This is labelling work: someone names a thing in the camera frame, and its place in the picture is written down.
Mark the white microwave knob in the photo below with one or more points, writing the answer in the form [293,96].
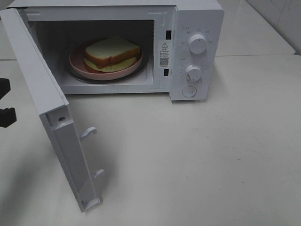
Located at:
[193,73]
[197,43]

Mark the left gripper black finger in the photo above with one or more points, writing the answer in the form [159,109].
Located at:
[4,87]
[7,117]

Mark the pink round plate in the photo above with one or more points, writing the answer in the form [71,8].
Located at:
[78,64]

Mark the upper white microwave knob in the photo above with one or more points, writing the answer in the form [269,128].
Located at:
[197,43]

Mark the round door release button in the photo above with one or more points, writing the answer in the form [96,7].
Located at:
[189,91]

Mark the white bread slice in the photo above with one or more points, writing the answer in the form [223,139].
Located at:
[111,50]

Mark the white microwave door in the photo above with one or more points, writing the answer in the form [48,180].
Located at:
[52,107]

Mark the warning label with QR code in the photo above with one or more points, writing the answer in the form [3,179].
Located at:
[164,52]

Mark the glass microwave turntable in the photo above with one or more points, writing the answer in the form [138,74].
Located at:
[110,68]

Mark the white microwave oven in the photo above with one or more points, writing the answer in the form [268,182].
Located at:
[59,26]

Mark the lower white microwave knob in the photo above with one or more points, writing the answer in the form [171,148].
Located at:
[193,73]

